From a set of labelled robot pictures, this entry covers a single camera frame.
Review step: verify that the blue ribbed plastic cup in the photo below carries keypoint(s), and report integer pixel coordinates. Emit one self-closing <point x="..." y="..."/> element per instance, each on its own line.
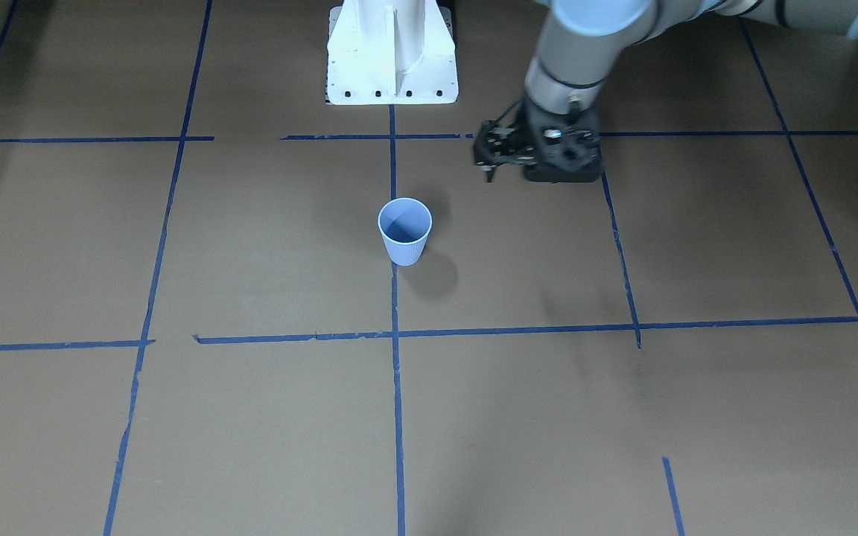
<point x="405" y="224"/>

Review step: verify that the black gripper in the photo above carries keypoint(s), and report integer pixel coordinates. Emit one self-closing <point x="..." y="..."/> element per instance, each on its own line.
<point x="498" y="146"/>

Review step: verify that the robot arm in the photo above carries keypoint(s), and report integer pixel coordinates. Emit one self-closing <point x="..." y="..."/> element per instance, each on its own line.
<point x="580" y="41"/>

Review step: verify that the white pedestal column base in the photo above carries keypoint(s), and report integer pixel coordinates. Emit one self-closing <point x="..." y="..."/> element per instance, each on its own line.
<point x="391" y="53"/>

